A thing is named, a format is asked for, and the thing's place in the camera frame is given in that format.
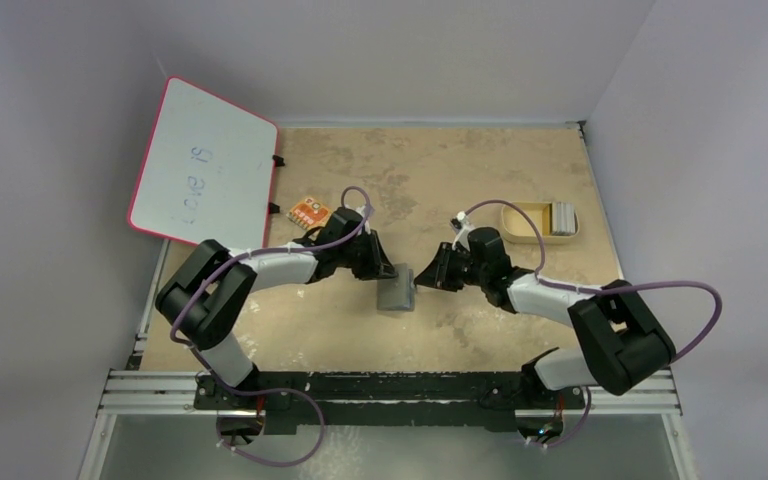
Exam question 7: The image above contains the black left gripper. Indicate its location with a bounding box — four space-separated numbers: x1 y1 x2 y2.
336 230 397 282

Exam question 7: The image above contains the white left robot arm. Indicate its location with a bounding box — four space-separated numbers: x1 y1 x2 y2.
154 207 398 409

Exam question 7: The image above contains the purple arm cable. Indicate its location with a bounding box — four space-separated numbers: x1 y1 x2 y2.
169 186 375 399
460 199 724 366

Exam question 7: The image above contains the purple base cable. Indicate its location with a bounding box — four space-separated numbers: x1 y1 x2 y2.
524 387 592 452
215 388 329 470

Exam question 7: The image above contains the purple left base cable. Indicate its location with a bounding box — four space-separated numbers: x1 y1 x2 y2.
215 388 329 470

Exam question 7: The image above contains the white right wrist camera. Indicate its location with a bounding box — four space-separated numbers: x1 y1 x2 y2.
449 211 475 251

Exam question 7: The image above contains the beige oval tray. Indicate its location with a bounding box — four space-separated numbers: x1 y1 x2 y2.
499 202 581 245

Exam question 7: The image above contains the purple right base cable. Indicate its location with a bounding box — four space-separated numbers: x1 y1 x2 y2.
524 387 592 452

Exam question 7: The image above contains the orange circuit board card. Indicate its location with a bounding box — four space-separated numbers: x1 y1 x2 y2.
286 196 333 231

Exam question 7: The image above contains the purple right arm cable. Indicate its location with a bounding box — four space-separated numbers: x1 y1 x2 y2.
460 199 724 366

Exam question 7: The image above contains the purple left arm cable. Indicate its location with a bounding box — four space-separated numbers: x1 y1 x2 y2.
169 186 375 399

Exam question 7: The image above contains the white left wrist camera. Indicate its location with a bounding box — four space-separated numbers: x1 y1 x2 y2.
355 205 375 232

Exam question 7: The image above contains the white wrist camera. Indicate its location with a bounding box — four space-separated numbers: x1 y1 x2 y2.
449 211 475 251
355 205 375 232

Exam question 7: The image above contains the pink framed whiteboard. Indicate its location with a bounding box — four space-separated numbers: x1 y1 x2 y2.
127 77 279 249

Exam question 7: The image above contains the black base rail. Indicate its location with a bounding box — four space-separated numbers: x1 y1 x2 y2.
194 371 585 437

